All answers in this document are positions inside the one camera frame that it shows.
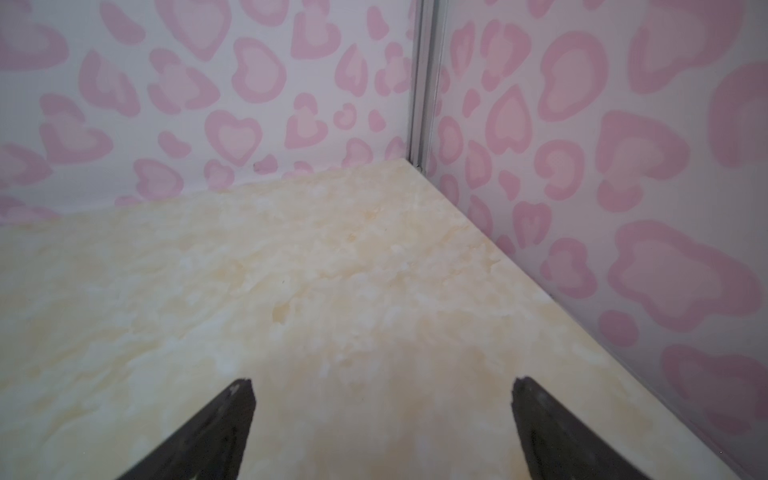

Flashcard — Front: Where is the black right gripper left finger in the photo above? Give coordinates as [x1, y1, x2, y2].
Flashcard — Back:
[119, 378, 257, 480]

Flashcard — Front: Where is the aluminium right corner post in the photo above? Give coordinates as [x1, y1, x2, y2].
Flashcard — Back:
[406, 0, 449, 174]

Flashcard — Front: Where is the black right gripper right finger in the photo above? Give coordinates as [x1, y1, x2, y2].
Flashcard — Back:
[511, 377, 648, 480]

